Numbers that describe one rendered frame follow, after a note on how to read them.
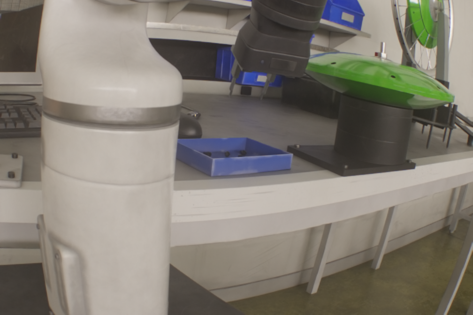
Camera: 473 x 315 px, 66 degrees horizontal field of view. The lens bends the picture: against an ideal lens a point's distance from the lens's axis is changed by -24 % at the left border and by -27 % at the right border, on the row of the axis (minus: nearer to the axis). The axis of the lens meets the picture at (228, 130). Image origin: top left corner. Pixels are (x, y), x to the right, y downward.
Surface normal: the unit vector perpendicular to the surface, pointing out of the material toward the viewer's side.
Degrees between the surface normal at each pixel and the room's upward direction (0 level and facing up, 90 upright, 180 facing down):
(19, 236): 90
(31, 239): 90
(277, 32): 126
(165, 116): 90
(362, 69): 24
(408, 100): 156
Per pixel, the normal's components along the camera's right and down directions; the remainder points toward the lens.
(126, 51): 0.41, -0.83
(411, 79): 0.13, -0.81
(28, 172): 0.12, -0.98
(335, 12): 0.49, 0.37
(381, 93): -0.24, 0.94
